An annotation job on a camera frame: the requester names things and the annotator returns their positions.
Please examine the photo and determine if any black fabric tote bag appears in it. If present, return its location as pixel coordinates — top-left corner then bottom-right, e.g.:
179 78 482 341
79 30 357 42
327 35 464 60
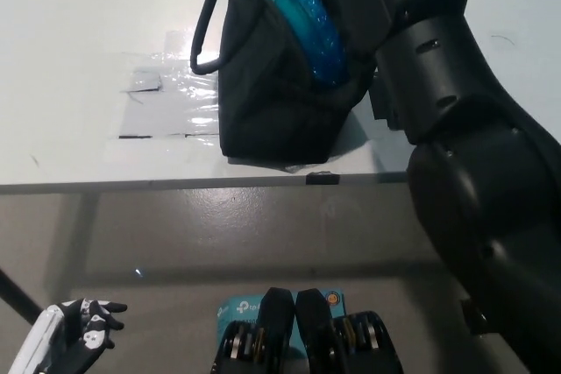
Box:
190 0 380 169

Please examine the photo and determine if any black stand leg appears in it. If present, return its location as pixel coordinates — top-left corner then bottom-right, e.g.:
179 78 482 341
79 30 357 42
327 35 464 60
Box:
0 266 45 325

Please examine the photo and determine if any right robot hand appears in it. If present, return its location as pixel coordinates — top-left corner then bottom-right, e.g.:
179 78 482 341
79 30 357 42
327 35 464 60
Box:
328 0 394 58

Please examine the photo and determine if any blue plate stack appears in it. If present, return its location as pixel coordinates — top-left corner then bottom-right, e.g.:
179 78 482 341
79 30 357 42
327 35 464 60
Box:
245 0 347 88

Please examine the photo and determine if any small grey tape piece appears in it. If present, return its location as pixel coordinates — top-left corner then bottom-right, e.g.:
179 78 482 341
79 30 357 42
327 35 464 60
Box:
121 67 163 94

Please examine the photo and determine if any clear plastic film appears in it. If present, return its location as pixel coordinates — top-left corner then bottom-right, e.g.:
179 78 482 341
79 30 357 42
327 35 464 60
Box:
30 30 223 165

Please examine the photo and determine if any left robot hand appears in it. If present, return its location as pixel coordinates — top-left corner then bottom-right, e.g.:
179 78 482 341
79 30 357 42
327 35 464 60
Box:
43 298 129 374

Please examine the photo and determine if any teal tp-link box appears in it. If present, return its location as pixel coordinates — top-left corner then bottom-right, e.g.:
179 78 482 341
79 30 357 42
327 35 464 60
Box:
217 289 350 357

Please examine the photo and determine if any small black tape strip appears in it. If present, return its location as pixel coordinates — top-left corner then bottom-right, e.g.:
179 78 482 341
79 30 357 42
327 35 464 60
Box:
305 170 342 186

